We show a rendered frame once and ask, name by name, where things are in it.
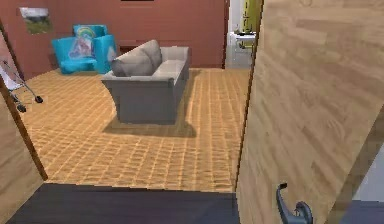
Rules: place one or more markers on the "wheeled metal frame stand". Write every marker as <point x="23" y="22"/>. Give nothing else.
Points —
<point x="20" y="86"/>

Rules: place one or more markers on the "grey sofa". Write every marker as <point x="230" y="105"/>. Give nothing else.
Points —
<point x="146" y="96"/>

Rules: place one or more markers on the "light wooden room door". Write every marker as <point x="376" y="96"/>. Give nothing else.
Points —
<point x="310" y="100"/>

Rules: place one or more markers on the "framed landscape picture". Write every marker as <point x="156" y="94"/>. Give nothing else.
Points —
<point x="36" y="20"/>

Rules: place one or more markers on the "white table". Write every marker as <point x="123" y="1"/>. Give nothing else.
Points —
<point x="245" y="36"/>

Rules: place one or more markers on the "grey sofa cushion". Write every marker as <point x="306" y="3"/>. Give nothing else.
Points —
<point x="138" y="60"/>

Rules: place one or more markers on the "blue armchair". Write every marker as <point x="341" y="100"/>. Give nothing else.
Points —
<point x="76" y="61"/>

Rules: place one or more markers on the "pastel printed cushion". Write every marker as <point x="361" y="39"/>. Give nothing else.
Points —
<point x="81" y="45"/>

